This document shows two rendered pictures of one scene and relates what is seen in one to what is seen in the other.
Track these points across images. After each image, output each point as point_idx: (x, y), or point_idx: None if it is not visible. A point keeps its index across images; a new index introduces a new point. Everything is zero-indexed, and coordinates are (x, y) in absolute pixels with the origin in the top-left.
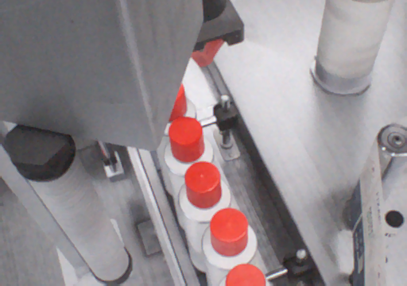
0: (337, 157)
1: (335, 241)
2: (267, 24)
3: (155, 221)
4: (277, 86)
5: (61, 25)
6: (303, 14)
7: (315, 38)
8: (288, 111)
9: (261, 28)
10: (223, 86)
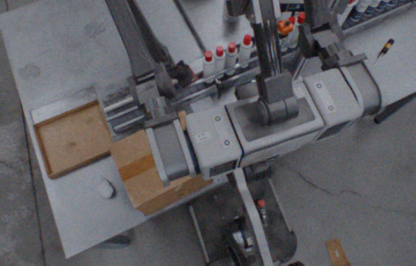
0: None
1: (283, 19)
2: (213, 33)
3: (284, 57)
4: (238, 31)
5: None
6: (208, 24)
7: (218, 21)
8: (246, 28)
9: (214, 35)
10: (237, 45)
